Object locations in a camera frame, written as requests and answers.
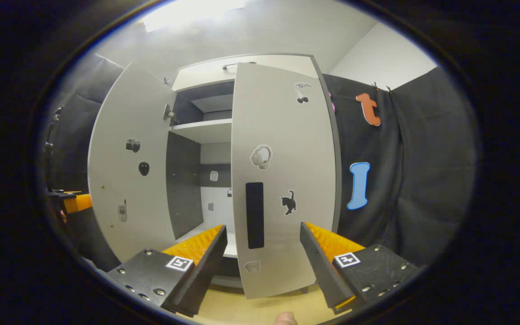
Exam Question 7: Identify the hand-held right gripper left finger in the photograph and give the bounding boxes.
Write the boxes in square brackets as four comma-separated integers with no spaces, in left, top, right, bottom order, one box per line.
[107,224,228,318]

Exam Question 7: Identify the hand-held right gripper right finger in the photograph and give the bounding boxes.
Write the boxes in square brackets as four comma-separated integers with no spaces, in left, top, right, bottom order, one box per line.
[299,221,420,316]

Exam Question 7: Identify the white and grey cabinet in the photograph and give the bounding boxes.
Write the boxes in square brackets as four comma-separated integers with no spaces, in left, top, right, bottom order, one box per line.
[166,53,343,290]

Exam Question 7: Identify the cabinet door with camera sticker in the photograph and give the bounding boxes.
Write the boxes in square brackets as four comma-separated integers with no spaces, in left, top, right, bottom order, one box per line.
[87,61,178,264]

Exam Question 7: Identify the cabinet door with cat sticker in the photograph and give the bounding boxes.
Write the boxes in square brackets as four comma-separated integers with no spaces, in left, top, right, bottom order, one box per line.
[230,61,343,300]

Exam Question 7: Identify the white cabinet shelf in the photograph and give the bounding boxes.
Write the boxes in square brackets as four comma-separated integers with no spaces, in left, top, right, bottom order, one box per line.
[169,118,234,144]

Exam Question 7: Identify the black equipment stand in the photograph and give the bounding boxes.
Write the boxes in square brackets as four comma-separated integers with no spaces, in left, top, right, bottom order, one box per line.
[41,104,65,157]

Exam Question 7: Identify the white drawer front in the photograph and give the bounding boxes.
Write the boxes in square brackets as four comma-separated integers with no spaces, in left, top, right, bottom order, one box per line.
[172,54,320,93]

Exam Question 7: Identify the ceiling light panel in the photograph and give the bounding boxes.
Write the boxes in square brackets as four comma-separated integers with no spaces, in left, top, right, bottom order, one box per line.
[140,0,247,33]

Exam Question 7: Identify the black door handle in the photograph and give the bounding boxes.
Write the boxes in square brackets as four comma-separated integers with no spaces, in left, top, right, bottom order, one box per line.
[245,181,265,250]

